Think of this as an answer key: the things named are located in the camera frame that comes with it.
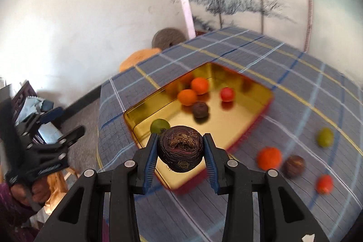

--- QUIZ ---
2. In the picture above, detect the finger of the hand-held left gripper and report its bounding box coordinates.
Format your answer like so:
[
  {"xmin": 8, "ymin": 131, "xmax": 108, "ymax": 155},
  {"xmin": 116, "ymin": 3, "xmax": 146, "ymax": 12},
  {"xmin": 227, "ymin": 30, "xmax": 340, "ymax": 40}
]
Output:
[
  {"xmin": 27, "ymin": 125, "xmax": 86, "ymax": 152},
  {"xmin": 15, "ymin": 107, "xmax": 64, "ymax": 135}
]

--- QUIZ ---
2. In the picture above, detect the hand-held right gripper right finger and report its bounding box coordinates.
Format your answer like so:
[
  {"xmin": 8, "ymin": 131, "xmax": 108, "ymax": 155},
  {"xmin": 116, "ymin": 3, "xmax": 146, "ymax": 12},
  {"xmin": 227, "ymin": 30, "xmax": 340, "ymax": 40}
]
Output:
[{"xmin": 202, "ymin": 133, "xmax": 331, "ymax": 242}]

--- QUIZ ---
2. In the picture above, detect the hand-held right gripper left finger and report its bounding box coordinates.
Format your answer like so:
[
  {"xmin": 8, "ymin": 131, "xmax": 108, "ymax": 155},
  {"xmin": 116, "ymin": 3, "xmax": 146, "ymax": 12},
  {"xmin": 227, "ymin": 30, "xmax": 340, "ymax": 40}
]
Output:
[{"xmin": 34, "ymin": 133, "xmax": 159, "ymax": 242}]

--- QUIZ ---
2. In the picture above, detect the large dark brown mangosteen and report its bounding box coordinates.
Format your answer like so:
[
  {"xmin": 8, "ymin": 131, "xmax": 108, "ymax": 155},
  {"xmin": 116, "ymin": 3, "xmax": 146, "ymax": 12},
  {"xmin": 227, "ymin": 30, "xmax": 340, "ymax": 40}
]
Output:
[{"xmin": 157, "ymin": 126, "xmax": 205, "ymax": 174}]

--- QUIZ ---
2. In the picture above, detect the green mandarin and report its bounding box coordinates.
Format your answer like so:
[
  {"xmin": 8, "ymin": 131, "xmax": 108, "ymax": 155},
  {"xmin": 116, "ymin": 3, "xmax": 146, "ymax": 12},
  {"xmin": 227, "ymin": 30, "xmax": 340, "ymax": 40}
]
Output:
[
  {"xmin": 150, "ymin": 119, "xmax": 171, "ymax": 134},
  {"xmin": 317, "ymin": 128, "xmax": 334, "ymax": 148}
]

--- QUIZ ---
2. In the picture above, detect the red and gold tin box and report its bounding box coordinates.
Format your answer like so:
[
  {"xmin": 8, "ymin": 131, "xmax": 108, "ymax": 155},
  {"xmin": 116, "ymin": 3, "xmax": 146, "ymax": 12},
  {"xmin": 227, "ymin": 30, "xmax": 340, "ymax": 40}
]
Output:
[{"xmin": 123, "ymin": 62, "xmax": 275, "ymax": 192}]

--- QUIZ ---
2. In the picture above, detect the red tomato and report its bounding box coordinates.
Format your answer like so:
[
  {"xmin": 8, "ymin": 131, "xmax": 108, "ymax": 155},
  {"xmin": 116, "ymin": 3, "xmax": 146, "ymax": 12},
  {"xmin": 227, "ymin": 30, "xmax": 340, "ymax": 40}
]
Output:
[
  {"xmin": 316, "ymin": 174, "xmax": 334, "ymax": 194},
  {"xmin": 220, "ymin": 87, "xmax": 235, "ymax": 102}
]

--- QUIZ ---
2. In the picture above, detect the orange mandarin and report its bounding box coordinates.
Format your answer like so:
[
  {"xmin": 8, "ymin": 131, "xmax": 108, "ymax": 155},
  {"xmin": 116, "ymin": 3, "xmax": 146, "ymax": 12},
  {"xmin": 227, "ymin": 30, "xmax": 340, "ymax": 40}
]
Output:
[
  {"xmin": 177, "ymin": 89, "xmax": 198, "ymax": 106},
  {"xmin": 191, "ymin": 77, "xmax": 210, "ymax": 95},
  {"xmin": 257, "ymin": 147, "xmax": 282, "ymax": 171}
]

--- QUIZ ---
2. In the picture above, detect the person's left hand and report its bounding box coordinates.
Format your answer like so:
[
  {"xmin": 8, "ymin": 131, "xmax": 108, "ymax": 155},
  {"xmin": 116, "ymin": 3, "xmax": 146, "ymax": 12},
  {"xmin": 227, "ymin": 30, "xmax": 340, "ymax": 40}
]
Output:
[{"xmin": 11, "ymin": 174, "xmax": 50, "ymax": 207}]

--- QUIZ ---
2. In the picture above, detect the white crumpled paper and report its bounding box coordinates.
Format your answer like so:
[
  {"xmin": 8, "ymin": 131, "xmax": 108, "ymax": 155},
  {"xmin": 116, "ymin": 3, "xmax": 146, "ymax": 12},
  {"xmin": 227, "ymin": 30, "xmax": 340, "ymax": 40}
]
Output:
[{"xmin": 21, "ymin": 97, "xmax": 44, "ymax": 115}]

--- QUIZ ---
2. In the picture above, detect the orange wooden stool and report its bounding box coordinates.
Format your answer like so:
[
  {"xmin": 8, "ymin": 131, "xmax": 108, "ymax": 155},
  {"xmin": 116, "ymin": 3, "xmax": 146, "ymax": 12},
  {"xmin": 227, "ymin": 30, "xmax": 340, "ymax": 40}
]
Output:
[{"xmin": 47, "ymin": 168, "xmax": 80, "ymax": 207}]

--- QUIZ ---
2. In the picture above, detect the dark wooden chair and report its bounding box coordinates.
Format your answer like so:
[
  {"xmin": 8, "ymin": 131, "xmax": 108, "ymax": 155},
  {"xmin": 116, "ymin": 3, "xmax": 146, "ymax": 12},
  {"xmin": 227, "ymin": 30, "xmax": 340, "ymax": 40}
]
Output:
[{"xmin": 8, "ymin": 80, "xmax": 39, "ymax": 129}]

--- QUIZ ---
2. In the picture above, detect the person's purple clothing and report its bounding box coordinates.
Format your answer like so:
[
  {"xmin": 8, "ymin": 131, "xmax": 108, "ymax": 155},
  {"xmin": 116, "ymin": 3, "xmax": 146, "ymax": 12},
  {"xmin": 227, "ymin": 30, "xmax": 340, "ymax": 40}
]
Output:
[{"xmin": 0, "ymin": 182, "xmax": 39, "ymax": 242}]

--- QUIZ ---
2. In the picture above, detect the orange round cushion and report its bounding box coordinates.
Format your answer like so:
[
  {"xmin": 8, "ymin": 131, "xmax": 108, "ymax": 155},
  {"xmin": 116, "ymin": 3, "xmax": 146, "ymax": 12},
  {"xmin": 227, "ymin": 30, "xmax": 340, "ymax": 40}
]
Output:
[{"xmin": 119, "ymin": 48, "xmax": 162, "ymax": 72}]

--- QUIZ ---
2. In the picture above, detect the blue checked tablecloth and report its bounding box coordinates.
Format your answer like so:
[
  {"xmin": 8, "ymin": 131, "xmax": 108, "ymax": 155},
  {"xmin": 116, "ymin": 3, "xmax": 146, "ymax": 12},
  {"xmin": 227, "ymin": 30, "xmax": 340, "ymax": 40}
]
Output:
[{"xmin": 97, "ymin": 27, "xmax": 363, "ymax": 242}]

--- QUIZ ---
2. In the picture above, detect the brown round cushion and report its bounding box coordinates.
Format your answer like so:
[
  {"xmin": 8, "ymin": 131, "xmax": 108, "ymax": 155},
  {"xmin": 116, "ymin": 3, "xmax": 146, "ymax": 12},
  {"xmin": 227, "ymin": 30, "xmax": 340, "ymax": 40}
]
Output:
[{"xmin": 152, "ymin": 27, "xmax": 186, "ymax": 50}]

